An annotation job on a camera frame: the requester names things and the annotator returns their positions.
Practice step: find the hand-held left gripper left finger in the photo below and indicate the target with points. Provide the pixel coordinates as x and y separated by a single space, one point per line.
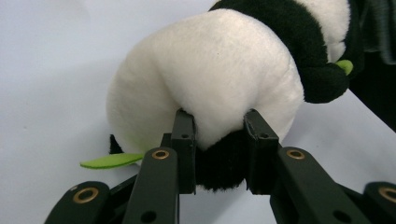
158 186

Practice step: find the panda plush toy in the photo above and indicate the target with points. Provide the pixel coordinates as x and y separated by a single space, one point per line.
211 68

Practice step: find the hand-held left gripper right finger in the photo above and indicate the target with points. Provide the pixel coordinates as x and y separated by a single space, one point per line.
299 186

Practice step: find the light blue table mat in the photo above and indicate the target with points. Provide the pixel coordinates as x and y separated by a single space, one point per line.
46 93

